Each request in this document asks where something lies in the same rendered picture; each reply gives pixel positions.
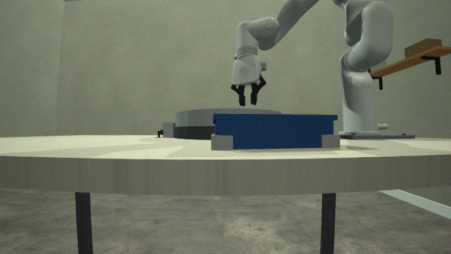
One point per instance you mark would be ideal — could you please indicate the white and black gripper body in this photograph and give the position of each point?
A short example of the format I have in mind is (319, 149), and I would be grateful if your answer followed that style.
(247, 70)

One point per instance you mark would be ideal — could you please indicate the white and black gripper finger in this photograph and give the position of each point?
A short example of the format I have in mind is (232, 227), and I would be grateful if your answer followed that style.
(255, 89)
(240, 92)

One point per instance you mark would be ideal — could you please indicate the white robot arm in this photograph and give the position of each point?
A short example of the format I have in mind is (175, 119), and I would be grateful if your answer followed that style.
(369, 32)

